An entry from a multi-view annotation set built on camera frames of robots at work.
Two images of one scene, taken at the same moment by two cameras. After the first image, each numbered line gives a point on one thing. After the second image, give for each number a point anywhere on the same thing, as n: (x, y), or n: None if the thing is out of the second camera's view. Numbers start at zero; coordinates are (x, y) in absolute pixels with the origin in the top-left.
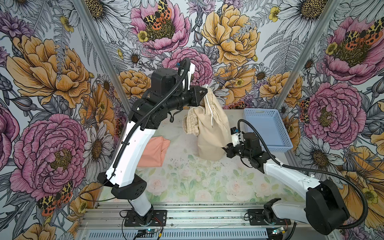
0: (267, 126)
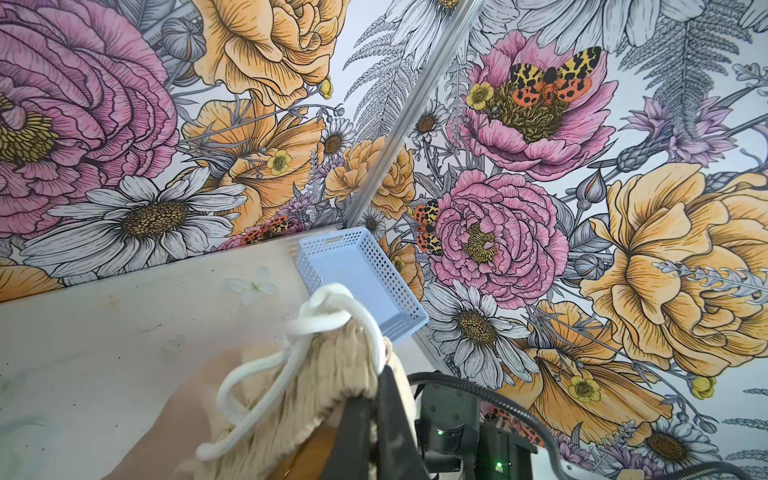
0: (352, 259)
